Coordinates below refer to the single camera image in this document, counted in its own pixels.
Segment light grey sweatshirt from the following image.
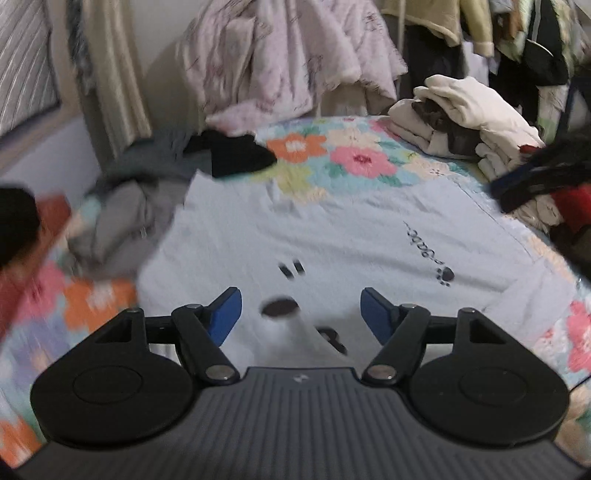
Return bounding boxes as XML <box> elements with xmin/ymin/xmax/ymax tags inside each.
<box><xmin>136</xmin><ymin>175</ymin><xmax>575</xmax><ymax>370</ymax></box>

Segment white folded clothes pile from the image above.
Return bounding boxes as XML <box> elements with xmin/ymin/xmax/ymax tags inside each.
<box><xmin>386</xmin><ymin>74</ymin><xmax>562</xmax><ymax>234</ymax></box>

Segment black folded clothes on suitcase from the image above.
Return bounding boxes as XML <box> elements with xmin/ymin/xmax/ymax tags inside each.
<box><xmin>0</xmin><ymin>186</ymin><xmax>41</xmax><ymax>267</ymax></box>

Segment red folded garment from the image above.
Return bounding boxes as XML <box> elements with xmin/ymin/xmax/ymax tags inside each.
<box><xmin>519</xmin><ymin>144</ymin><xmax>590</xmax><ymax>233</ymax></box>

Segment dark brown folded garment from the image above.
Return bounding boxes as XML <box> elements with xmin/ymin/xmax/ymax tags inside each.
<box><xmin>550</xmin><ymin>223</ymin><xmax>591</xmax><ymax>278</ymax></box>

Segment dark hanging jacket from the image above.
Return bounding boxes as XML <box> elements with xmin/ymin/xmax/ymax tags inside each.
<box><xmin>489</xmin><ymin>1</ymin><xmax>577</xmax><ymax>87</ymax></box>

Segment grey polo shirt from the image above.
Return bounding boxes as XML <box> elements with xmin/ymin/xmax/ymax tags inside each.
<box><xmin>60</xmin><ymin>180</ymin><xmax>188</xmax><ymax>281</ymax></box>

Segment floral bed quilt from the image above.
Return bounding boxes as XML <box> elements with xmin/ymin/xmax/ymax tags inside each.
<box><xmin>1</xmin><ymin>117</ymin><xmax>590</xmax><ymax>467</ymax></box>

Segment beige hanging hoodie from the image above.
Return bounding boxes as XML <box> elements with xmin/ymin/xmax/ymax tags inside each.
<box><xmin>382</xmin><ymin>0</ymin><xmax>494</xmax><ymax>58</ymax></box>

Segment black garment on bed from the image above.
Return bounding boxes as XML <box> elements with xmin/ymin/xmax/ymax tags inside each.
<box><xmin>182</xmin><ymin>129</ymin><xmax>277</xmax><ymax>178</ymax></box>

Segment dark grey garment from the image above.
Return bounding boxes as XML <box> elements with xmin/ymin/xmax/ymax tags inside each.
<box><xmin>88</xmin><ymin>130</ymin><xmax>212</xmax><ymax>196</ymax></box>

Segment pink red suitcase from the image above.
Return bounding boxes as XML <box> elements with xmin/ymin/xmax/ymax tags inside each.
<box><xmin>1</xmin><ymin>194</ymin><xmax>71</xmax><ymax>337</ymax></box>

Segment pink floral blanket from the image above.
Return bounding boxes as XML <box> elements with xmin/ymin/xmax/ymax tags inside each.
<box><xmin>177</xmin><ymin>1</ymin><xmax>408</xmax><ymax>134</ymax></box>

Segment silver quilted window cover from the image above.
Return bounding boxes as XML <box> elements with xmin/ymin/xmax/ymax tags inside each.
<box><xmin>0</xmin><ymin>0</ymin><xmax>60</xmax><ymax>136</ymax></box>

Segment beige curtain right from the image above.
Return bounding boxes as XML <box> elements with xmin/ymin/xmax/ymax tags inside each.
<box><xmin>66</xmin><ymin>1</ymin><xmax>152</xmax><ymax>154</ymax></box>

